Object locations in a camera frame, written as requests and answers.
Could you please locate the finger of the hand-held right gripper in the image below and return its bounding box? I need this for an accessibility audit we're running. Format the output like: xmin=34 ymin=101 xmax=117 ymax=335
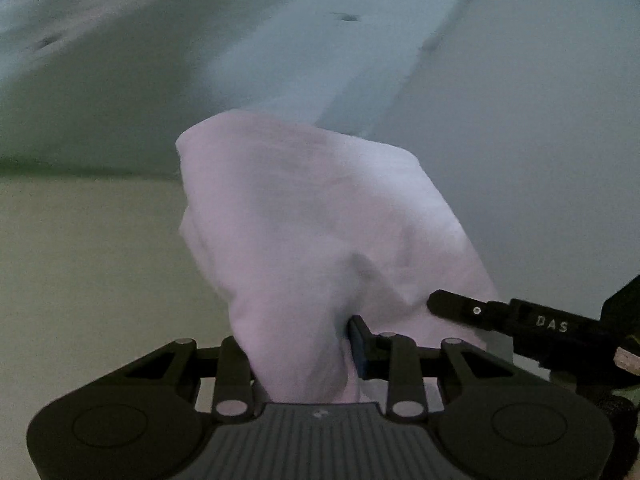
xmin=426 ymin=289 xmax=516 ymax=333

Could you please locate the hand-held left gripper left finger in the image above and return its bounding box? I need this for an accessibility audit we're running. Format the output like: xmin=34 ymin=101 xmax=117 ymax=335
xmin=124 ymin=336 xmax=255 ymax=420

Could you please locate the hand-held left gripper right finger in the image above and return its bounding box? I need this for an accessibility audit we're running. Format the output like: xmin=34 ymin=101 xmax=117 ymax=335
xmin=347 ymin=315 xmax=518 ymax=418

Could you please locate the white cloth garment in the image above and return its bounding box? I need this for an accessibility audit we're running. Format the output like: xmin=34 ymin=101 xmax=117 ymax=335
xmin=175 ymin=110 xmax=502 ymax=407

